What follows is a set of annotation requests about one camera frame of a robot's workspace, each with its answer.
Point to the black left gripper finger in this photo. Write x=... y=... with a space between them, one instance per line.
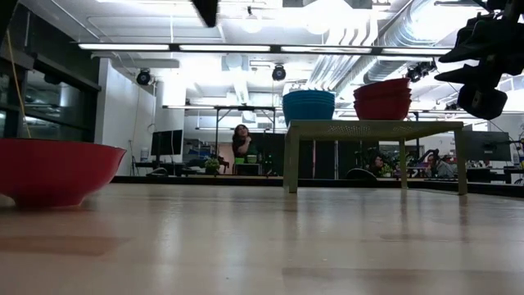
x=206 y=10

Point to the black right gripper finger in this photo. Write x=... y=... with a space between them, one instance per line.
x=471 y=75
x=475 y=43

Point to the ceiling light bar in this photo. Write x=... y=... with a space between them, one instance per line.
x=225 y=48

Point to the round pendant lamp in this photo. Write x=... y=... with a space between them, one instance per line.
x=251 y=22
x=318 y=21

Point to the black ceiling spotlight cluster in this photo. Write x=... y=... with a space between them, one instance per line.
x=419 y=70

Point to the black computer monitor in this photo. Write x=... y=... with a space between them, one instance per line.
x=161 y=142
x=487 y=145
x=177 y=141

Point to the person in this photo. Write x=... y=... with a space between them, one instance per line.
x=440 y=168
x=241 y=141
x=376 y=164

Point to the green perforated metal shelf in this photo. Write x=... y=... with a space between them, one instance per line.
x=368 y=129

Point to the black chair back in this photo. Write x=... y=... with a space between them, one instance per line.
x=360 y=175

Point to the green pot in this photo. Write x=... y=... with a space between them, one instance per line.
x=251 y=159

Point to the small green potted plant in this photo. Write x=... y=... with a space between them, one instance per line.
x=212 y=166

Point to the black metal table frame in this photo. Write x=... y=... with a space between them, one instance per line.
x=245 y=180

